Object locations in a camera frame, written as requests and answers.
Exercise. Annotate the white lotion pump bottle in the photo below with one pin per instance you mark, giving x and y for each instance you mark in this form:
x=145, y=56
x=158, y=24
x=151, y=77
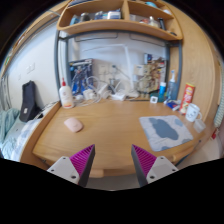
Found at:
x=66, y=96

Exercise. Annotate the white mug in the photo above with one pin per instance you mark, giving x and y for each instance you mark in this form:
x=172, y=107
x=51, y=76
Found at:
x=193, y=113

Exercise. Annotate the clear plastic cup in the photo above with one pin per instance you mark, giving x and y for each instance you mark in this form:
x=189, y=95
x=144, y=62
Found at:
x=199, y=125

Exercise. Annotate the black bag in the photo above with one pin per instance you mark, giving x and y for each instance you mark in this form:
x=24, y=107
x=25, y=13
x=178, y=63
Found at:
x=29, y=109

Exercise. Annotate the blue spray bottle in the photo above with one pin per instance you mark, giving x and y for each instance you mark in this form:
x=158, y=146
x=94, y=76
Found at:
x=172, y=87

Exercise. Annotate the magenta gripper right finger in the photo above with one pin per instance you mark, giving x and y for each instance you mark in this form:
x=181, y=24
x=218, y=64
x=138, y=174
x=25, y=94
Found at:
x=150, y=168

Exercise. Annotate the blue tube bottle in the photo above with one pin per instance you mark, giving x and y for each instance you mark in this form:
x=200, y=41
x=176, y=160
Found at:
x=162, y=90

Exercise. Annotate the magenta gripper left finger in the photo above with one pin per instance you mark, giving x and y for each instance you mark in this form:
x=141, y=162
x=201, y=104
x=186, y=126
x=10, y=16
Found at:
x=76, y=168

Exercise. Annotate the red chips can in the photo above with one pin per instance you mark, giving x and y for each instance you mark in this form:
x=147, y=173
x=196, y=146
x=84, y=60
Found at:
x=187, y=97

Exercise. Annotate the grey cloud mouse pad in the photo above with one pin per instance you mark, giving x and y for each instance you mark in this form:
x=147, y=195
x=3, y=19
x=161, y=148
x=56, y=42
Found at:
x=165, y=132

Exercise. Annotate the wooden wall shelf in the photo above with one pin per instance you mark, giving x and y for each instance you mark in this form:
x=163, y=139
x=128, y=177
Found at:
x=150, y=17

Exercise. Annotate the bed with light bedding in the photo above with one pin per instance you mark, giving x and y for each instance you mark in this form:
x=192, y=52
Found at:
x=14, y=134

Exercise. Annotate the beige model kit box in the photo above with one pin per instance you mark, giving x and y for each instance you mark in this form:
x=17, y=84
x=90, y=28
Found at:
x=149, y=76

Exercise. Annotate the blue figure box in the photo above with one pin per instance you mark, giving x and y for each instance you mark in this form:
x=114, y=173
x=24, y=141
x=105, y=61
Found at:
x=80, y=71

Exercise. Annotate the small white cube clock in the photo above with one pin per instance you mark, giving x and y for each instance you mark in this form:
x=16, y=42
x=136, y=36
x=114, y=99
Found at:
x=154, y=99

